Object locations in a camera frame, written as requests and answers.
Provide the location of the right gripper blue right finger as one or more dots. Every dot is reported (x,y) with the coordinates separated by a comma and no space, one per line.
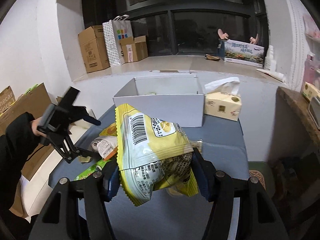
(204,172)

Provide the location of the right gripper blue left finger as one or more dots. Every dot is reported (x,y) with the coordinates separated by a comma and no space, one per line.
(111,179)

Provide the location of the yellow chip bag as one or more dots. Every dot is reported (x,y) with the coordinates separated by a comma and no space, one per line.
(153,154)

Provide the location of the orange snack pack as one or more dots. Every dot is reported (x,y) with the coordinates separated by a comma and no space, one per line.
(110,153)

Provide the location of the person's left hand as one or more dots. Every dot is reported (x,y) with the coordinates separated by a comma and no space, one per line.
(39,130)

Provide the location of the green seaweed packet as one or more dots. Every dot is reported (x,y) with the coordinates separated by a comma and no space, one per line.
(98,166)

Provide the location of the brown cardboard sheet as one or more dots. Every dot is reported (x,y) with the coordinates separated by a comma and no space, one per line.
(20,147)

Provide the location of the white wrapped snack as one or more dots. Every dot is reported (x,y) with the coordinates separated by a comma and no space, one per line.
(104,143)

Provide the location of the yellow tissue pack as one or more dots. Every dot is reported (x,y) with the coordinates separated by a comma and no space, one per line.
(222,98)

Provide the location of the cream sofa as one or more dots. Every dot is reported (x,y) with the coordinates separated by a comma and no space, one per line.
(32,194)

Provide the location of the white cardboard box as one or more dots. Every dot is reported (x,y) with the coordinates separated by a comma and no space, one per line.
(176,97)

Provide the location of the large brown cardboard box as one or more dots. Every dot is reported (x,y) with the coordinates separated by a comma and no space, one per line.
(93,49)

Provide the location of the wooden side shelf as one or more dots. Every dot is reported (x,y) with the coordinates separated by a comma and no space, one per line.
(299,106)

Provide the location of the small open cardboard box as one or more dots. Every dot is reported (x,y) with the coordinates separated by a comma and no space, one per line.
(134,49)

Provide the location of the white dotted paper bag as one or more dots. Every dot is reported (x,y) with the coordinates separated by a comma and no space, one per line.
(115,30)

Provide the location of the dark blue gift bag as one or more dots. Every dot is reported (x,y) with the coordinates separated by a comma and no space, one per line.
(221,49)

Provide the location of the printed landscape gift box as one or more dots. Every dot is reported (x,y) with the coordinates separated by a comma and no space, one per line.
(243,53)

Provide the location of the white spray bottle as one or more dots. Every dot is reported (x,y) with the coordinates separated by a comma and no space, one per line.
(270,63)

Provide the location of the white small device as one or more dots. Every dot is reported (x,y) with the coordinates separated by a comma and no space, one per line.
(314,110)

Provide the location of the tea box on shelf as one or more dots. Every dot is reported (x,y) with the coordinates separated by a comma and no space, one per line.
(309,91)

